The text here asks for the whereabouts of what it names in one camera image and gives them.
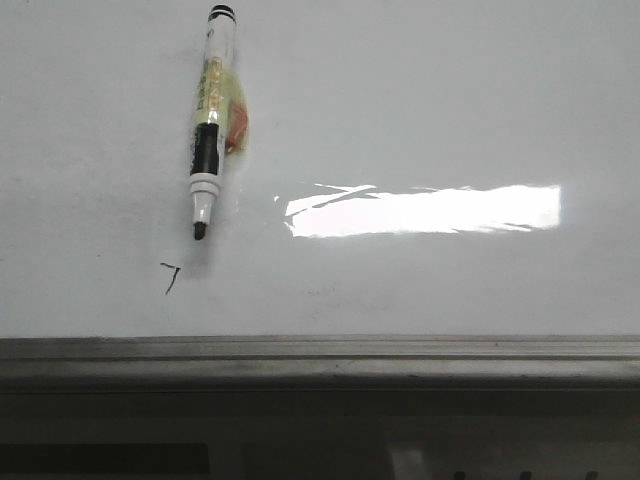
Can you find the black and white whiteboard marker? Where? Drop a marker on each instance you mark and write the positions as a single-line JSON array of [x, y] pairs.
[[219, 118]]

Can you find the white whiteboard with metal frame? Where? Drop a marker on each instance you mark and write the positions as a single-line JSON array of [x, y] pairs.
[[436, 210]]

